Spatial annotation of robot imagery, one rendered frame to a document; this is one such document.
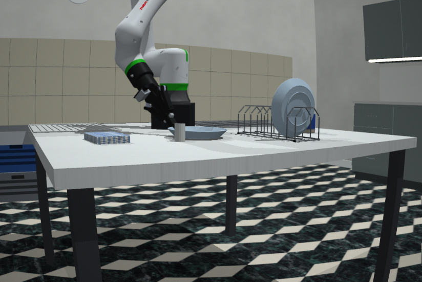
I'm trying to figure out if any grey ribbed draining mat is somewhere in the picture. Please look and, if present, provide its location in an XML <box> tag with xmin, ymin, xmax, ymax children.
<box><xmin>29</xmin><ymin>123</ymin><xmax>122</xmax><ymax>133</ymax></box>

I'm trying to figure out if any dark blue mug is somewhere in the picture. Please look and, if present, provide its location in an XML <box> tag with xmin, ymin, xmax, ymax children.
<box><xmin>303</xmin><ymin>114</ymin><xmax>315</xmax><ymax>133</ymax></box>

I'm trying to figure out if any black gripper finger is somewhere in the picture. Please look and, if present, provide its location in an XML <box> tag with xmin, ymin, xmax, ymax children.
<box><xmin>144</xmin><ymin>96</ymin><xmax>172</xmax><ymax>127</ymax></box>
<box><xmin>151</xmin><ymin>85</ymin><xmax>177</xmax><ymax>128</ymax></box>

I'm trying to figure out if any beige tiled wall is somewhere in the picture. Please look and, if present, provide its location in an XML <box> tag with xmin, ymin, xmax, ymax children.
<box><xmin>0</xmin><ymin>38</ymin><xmax>292</xmax><ymax>145</ymax></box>

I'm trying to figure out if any blue checkered towel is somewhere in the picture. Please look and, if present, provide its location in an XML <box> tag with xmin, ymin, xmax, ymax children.
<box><xmin>84</xmin><ymin>132</ymin><xmax>131</xmax><ymax>145</ymax></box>

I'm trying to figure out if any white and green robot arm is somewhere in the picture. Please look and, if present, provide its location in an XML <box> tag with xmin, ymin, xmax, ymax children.
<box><xmin>114</xmin><ymin>0</ymin><xmax>191</xmax><ymax>104</ymax></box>

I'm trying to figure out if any light blue plate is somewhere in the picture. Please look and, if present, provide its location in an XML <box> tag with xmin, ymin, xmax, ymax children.
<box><xmin>271</xmin><ymin>78</ymin><xmax>315</xmax><ymax>137</ymax></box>
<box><xmin>168</xmin><ymin>126</ymin><xmax>227</xmax><ymax>139</ymax></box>

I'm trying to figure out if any grey cylinder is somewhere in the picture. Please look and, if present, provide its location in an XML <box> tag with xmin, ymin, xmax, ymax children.
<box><xmin>175</xmin><ymin>124</ymin><xmax>185</xmax><ymax>142</ymax></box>

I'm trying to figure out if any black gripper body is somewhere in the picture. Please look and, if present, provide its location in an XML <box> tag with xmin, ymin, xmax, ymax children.
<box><xmin>135</xmin><ymin>74</ymin><xmax>161</xmax><ymax>104</ymax></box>

